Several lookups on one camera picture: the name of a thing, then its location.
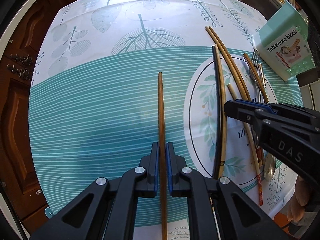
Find brown wooden chopstick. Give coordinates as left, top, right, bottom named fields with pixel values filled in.
left=158, top=72, right=168, bottom=239

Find wood-handled steel spoon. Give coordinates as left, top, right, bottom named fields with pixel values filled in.
left=253, top=131, right=276, bottom=182

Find right human hand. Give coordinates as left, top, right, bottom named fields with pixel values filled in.
left=287, top=176, right=310, bottom=222

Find patterned teal tablecloth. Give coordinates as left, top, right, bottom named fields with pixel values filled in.
left=28, top=0, right=304, bottom=240

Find black chopstick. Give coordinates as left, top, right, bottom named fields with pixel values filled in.
left=212, top=44, right=222, bottom=179

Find red-tipped light wooden chopstick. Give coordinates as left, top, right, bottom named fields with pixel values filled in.
left=227, top=84, right=264, bottom=207

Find silver fork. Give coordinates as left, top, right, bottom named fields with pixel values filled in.
left=250, top=49, right=262, bottom=102

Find green plastic tableware holder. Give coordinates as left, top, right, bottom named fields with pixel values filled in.
left=252, top=2, right=315, bottom=81

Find dark wooden kitchen cabinets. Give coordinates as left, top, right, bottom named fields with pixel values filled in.
left=0, top=0, right=63, bottom=233

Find curved tan chopstick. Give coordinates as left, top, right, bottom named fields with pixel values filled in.
left=208, top=26, right=252, bottom=102
left=204, top=25, right=251, bottom=102

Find tan bamboo chopstick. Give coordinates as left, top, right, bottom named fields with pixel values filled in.
left=214, top=44, right=227, bottom=177

